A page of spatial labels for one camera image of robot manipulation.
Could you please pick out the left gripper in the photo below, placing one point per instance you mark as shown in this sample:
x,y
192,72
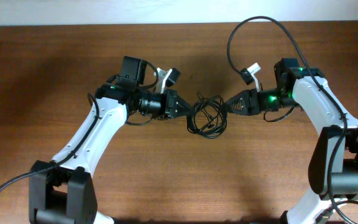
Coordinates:
x,y
171,98

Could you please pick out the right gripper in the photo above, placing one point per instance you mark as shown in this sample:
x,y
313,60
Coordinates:
x,y
248,102

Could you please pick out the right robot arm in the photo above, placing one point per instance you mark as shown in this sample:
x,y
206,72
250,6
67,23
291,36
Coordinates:
x,y
333,168

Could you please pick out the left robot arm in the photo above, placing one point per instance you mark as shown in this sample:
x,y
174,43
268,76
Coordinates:
x,y
62,189

